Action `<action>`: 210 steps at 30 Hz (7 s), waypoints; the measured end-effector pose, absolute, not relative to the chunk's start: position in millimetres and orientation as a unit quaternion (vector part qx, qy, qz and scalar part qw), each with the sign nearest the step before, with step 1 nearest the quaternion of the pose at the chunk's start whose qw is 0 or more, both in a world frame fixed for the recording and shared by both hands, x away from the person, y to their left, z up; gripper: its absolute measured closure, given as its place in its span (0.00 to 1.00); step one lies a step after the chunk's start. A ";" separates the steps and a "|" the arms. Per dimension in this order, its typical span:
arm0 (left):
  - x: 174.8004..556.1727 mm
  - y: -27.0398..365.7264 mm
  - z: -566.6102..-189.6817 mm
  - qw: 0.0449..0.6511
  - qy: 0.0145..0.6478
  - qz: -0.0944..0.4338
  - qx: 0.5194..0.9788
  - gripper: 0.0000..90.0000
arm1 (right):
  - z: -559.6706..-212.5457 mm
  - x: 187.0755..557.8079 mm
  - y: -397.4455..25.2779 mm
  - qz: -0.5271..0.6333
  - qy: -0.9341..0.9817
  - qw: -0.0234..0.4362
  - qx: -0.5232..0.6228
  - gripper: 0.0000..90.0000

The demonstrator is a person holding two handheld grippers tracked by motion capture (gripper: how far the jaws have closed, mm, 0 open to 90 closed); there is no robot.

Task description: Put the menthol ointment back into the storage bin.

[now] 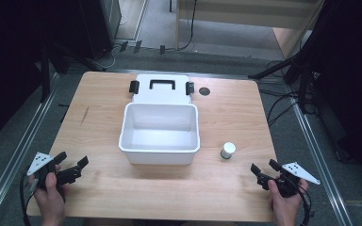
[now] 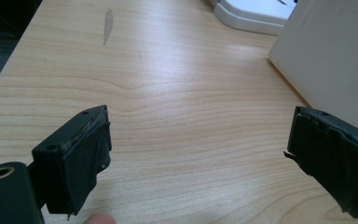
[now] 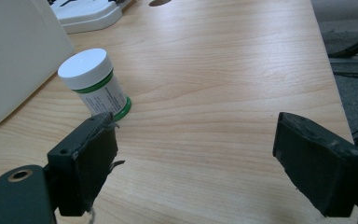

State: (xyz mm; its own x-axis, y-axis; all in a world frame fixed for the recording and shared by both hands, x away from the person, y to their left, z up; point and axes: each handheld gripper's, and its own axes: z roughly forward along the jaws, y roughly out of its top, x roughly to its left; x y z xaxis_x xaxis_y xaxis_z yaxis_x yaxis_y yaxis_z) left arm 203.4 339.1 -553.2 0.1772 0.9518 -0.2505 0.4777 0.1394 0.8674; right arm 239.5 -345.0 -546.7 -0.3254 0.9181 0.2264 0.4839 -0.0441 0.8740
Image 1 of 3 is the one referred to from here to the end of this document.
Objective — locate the person's right hand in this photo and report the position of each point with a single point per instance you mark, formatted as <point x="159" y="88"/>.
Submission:
<point x="285" y="205"/>

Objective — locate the small silver-capped jar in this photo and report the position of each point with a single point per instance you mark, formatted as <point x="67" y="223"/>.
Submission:
<point x="228" y="149"/>

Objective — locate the dark round table cap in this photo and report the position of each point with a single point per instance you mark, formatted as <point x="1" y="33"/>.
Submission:
<point x="204" y="91"/>

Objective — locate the white storage box with lid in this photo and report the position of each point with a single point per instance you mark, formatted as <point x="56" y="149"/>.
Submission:
<point x="160" y="138"/>

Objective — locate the light wooden furniture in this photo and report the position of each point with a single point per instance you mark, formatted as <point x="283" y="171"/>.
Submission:
<point x="248" y="15"/>

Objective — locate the black metal stand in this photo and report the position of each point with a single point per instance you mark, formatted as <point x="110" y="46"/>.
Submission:
<point x="301" y="72"/>

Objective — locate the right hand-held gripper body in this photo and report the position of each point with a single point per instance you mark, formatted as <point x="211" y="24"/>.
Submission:
<point x="297" y="171"/>

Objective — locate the aluminium floor rail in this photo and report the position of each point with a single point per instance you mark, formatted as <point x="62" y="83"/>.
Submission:
<point x="15" y="157"/>
<point x="322" y="163"/>

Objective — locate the person's left hand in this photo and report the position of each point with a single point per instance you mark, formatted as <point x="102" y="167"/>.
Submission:
<point x="51" y="201"/>

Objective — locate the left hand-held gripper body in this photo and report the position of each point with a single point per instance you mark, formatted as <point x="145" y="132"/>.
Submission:
<point x="40" y="161"/>

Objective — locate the black cabinet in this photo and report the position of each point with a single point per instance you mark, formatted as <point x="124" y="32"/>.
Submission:
<point x="99" y="25"/>

